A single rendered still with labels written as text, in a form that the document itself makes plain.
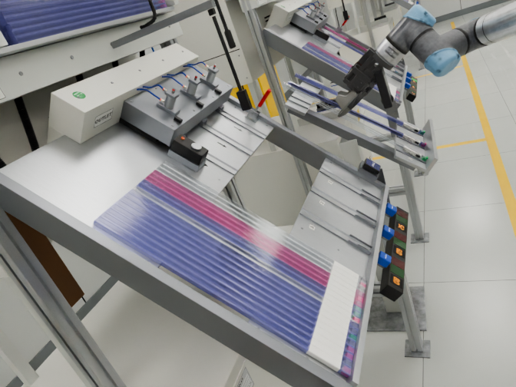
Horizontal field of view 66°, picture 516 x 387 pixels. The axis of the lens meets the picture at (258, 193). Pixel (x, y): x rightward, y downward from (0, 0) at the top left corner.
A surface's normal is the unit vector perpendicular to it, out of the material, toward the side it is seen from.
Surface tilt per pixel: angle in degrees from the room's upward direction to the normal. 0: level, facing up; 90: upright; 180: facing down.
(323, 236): 45
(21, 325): 90
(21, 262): 90
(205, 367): 0
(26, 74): 90
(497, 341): 0
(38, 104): 90
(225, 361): 0
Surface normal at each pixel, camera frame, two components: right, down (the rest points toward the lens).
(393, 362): -0.33, -0.86
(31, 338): 0.88, -0.14
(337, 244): 0.38, -0.70
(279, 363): -0.33, 0.50
